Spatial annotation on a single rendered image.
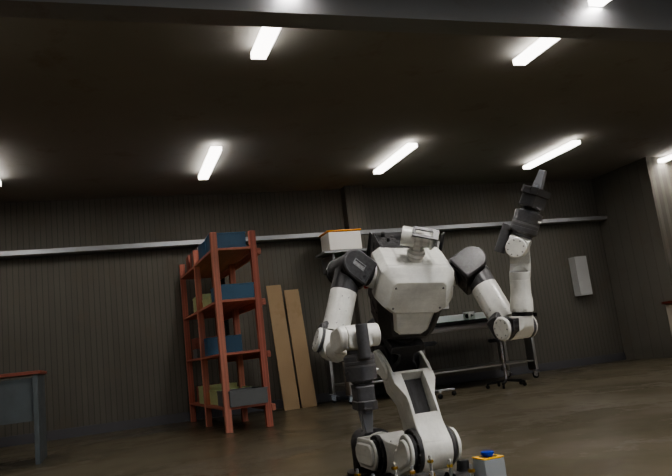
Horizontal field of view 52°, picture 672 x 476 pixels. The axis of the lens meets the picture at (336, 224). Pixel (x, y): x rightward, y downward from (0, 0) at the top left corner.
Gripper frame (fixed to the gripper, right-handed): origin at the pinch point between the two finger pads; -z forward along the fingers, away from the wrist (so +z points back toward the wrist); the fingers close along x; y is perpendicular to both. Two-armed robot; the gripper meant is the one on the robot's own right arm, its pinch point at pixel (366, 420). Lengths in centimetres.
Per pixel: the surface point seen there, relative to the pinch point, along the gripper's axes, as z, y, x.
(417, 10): 241, 114, -229
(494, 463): -18.4, 39.1, -11.5
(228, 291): 93, -24, -543
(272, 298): 101, 40, -777
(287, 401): -38, 43, -745
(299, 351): 24, 68, -767
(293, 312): 79, 67, -778
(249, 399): -19, -13, -541
